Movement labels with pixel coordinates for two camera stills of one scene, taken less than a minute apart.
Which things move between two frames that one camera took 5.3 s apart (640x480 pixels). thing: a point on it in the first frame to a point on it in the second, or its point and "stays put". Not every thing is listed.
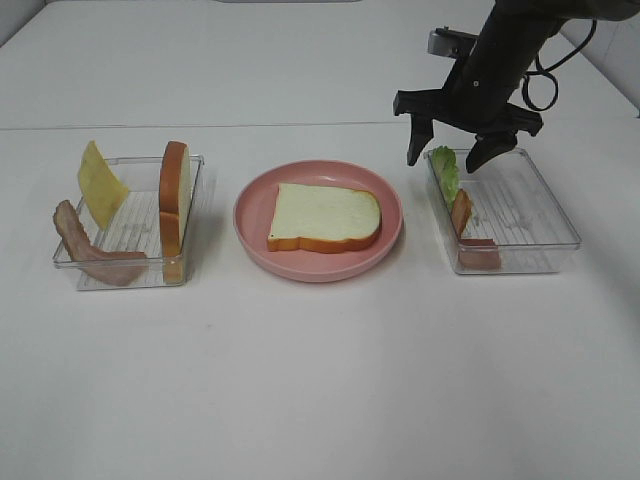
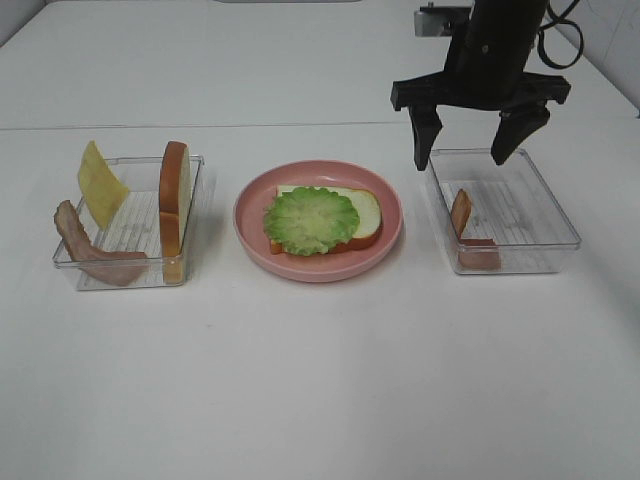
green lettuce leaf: (444, 161) to (310, 221)
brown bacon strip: (474, 254) stays put
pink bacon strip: (114, 267) stays put
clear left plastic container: (146, 243) stays put
